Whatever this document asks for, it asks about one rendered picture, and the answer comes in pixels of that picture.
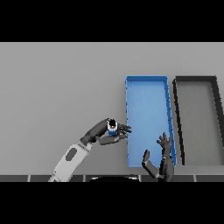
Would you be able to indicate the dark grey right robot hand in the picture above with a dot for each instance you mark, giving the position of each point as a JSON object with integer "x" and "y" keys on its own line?
{"x": 165, "y": 166}

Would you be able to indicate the dark grey bin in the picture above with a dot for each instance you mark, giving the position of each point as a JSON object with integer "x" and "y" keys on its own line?
{"x": 198, "y": 122}

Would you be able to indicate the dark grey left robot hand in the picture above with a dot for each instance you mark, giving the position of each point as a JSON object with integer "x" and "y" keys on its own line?
{"x": 96, "y": 132}

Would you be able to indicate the blue bin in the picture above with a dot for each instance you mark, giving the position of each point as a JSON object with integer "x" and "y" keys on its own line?
{"x": 148, "y": 119}

